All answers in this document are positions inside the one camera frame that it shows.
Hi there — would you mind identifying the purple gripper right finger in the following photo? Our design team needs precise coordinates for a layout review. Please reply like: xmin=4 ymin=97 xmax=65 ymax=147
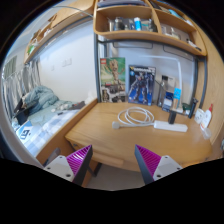
xmin=135 ymin=145 xmax=182 ymax=184

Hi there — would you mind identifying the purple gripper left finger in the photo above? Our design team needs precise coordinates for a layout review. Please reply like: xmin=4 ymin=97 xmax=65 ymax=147
xmin=45 ymin=145 xmax=93 ymax=186

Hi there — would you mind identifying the black charger plug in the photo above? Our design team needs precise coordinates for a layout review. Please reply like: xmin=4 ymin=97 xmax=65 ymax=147
xmin=168 ymin=110 xmax=177 ymax=124

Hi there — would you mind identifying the white power strip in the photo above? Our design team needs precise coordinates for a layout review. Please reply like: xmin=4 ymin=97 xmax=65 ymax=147
xmin=154 ymin=120 xmax=188 ymax=132

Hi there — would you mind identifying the bed with light bedding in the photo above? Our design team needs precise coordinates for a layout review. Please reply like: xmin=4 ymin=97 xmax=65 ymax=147
xmin=12 ymin=99 xmax=91 ymax=157

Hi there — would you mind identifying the wooden desk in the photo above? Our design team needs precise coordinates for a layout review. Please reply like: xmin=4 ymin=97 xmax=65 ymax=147
xmin=66 ymin=103 xmax=212 ymax=171

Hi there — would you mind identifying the white blue bag on bed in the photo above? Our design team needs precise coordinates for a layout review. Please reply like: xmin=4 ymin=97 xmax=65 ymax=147
xmin=16 ymin=121 xmax=35 ymax=144

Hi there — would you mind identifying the white glue bottle red cap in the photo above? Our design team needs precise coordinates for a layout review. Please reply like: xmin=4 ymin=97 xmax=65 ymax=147
xmin=200 ymin=105 xmax=213 ymax=130

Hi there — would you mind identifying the small blue box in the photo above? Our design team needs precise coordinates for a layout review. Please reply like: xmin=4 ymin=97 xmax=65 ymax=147
xmin=162 ymin=92 xmax=174 ymax=112

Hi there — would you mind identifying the blue crumpled blanket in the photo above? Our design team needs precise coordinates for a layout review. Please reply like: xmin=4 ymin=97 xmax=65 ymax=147
xmin=24 ymin=86 xmax=59 ymax=112

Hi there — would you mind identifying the black electric shaver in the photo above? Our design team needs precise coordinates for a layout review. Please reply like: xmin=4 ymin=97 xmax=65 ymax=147
xmin=188 ymin=98 xmax=198 ymax=119

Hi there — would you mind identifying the blue robot model box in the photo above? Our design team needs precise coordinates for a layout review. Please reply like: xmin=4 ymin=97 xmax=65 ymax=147
xmin=128 ymin=65 xmax=156 ymax=105

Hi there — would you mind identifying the grey curtain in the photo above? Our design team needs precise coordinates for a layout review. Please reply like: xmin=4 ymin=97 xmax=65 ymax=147
xmin=2 ymin=58 xmax=40 ymax=117

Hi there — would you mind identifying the green Groot Lego box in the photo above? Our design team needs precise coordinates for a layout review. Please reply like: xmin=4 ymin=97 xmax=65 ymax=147
xmin=100 ymin=57 xmax=126 ymax=103

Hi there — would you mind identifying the long wooden shelf over bed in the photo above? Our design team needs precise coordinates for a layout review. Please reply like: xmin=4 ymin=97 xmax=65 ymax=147
xmin=24 ymin=0 xmax=95 ymax=64

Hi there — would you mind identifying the white coiled power cable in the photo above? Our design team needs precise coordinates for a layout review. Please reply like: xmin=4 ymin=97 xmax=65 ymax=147
xmin=111 ymin=106 xmax=156 ymax=130

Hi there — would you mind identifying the wooden wall shelf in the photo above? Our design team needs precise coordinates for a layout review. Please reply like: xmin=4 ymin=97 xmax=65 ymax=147
xmin=93 ymin=0 xmax=207 ymax=56

